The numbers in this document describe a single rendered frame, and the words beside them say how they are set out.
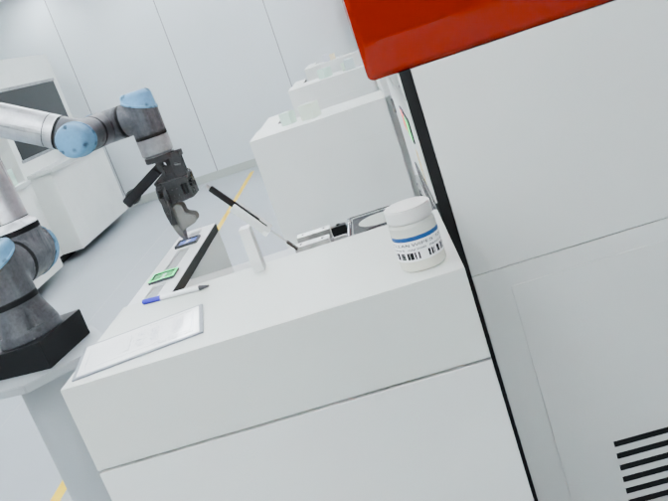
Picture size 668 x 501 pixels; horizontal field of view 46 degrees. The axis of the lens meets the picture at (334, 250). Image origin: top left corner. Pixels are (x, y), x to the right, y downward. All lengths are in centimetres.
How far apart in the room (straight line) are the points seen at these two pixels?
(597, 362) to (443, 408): 49
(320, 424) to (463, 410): 22
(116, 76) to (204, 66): 105
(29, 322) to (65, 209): 605
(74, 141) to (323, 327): 82
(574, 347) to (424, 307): 52
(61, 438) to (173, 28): 802
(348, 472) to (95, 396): 40
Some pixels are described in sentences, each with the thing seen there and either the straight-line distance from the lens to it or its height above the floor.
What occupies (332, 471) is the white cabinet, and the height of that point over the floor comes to 71.
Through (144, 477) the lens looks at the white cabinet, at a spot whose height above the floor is 79.
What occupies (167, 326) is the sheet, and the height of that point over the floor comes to 97.
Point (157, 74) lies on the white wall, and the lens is 980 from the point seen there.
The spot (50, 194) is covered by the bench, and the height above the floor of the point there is 67.
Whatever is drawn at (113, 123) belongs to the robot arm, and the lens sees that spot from 188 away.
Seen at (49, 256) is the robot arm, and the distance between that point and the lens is 208.
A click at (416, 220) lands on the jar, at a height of 104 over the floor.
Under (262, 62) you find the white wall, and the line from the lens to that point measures 959.
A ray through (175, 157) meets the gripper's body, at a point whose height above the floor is 116.
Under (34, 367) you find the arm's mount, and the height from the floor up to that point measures 83.
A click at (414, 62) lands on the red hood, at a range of 141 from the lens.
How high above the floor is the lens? 134
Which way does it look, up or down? 15 degrees down
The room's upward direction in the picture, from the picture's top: 19 degrees counter-clockwise
